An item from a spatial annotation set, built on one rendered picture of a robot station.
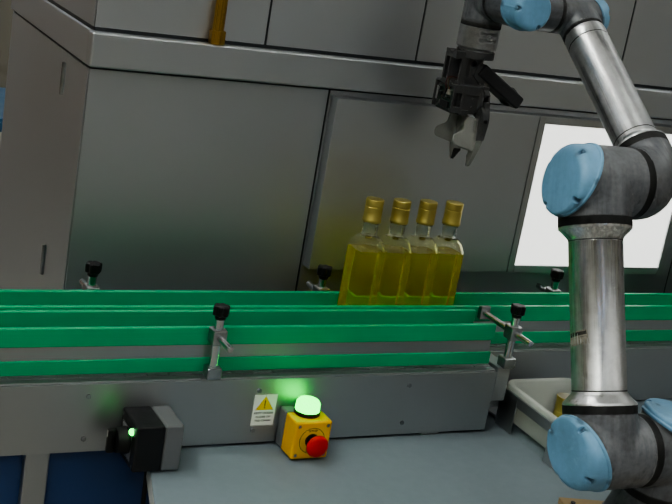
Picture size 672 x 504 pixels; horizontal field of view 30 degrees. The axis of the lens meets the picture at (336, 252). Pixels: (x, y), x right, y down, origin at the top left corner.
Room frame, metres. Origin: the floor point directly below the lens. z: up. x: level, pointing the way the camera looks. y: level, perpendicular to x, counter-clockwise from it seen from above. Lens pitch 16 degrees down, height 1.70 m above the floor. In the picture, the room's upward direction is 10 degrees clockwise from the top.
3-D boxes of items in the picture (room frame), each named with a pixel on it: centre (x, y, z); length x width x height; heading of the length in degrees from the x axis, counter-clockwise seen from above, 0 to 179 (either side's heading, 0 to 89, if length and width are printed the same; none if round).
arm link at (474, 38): (2.33, -0.19, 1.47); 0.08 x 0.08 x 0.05
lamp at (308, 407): (2.00, 0.00, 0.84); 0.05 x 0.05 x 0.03
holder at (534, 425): (2.26, -0.48, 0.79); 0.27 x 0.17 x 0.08; 29
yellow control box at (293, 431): (2.00, 0.00, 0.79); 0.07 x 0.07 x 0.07; 29
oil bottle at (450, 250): (2.34, -0.21, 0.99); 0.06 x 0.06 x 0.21; 28
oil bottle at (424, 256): (2.31, -0.16, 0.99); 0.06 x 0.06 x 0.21; 30
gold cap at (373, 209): (2.25, -0.05, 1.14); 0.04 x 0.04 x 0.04
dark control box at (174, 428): (1.86, 0.25, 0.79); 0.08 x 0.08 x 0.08; 29
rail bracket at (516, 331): (2.27, -0.34, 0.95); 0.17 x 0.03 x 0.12; 29
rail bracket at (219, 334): (1.94, 0.16, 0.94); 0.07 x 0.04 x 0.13; 29
